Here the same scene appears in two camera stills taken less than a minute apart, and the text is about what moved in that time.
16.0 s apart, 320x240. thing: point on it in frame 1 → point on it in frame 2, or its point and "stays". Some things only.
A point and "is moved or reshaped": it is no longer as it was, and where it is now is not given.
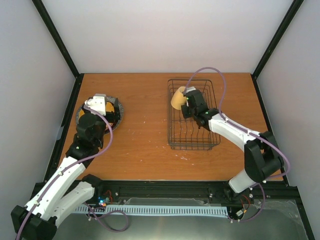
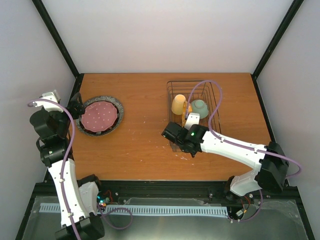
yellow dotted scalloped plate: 109,108 is moved or reshaped
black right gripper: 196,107 → 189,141
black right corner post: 292,12 stays
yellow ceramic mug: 178,99 is moved or reshaped
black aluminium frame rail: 191,193 stays
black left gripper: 112,117 → 79,107
